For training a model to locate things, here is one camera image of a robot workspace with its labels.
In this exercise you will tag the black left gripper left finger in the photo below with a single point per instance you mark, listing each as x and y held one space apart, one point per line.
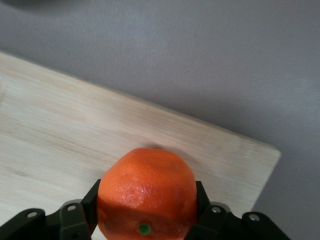
72 220

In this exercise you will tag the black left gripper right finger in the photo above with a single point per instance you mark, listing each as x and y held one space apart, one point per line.
215 222

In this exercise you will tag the orange fruit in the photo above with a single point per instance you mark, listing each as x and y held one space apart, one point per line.
147 190

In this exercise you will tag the wooden cutting board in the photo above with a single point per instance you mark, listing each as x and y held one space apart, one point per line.
100 130

